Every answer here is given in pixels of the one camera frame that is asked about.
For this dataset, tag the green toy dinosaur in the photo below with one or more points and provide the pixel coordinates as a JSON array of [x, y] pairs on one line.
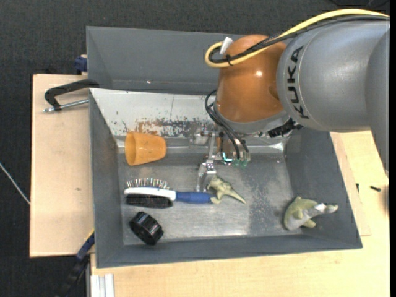
[[223, 190]]

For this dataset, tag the black round ribbed knob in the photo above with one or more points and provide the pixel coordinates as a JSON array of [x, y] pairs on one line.
[[146, 227]]

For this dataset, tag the grey metal bin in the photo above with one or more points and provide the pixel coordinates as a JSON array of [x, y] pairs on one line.
[[191, 224]]

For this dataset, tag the blue and white brush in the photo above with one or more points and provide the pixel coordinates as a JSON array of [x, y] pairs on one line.
[[154, 193]]

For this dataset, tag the small black screw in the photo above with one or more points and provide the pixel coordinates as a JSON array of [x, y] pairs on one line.
[[376, 188]]

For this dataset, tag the orange plastic cup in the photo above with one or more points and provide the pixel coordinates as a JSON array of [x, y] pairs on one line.
[[145, 148]]

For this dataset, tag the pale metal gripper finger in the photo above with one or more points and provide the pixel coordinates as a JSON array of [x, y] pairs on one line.
[[201, 179], [212, 170]]

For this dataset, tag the green and grey toy dolphin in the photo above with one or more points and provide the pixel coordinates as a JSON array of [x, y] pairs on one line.
[[298, 213]]

